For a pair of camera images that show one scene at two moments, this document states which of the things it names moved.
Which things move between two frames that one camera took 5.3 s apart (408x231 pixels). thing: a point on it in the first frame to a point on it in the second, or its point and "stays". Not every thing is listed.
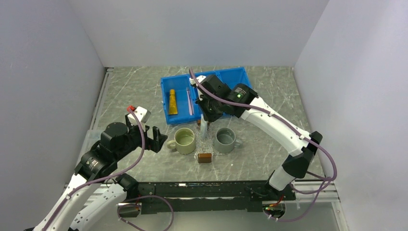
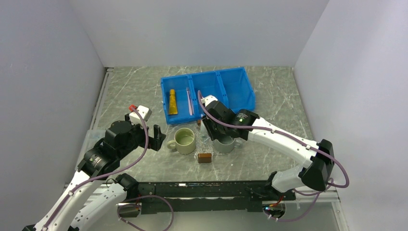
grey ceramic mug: x=225 y=142 stays
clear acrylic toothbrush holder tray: x=204 y=145 stays
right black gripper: x=210 y=118 to x=214 y=135
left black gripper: x=156 y=145 stays
